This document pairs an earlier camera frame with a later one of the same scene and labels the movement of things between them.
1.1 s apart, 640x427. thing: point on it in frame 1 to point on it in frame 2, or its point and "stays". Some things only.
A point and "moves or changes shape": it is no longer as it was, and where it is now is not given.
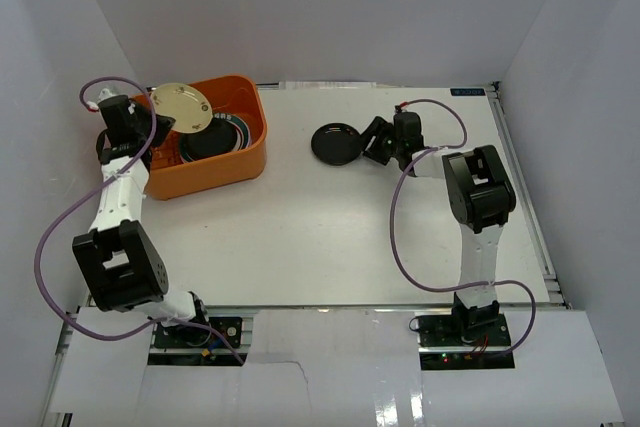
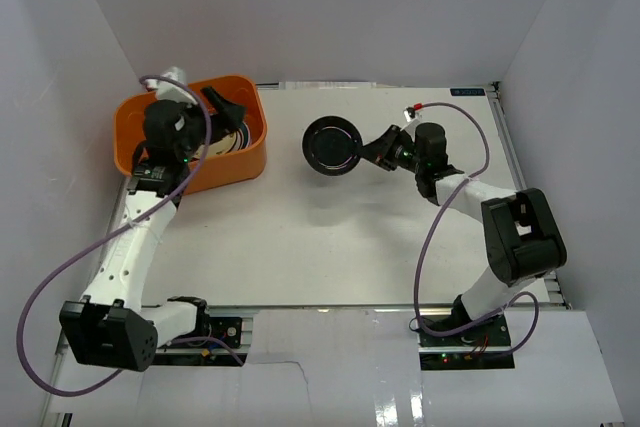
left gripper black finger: [163, 126] to [229, 115]
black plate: [336, 144] moves or changes shape
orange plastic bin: [171, 177] stays
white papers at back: [325, 85] stays
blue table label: [467, 91] stays
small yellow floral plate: [189, 107] moves or changes shape
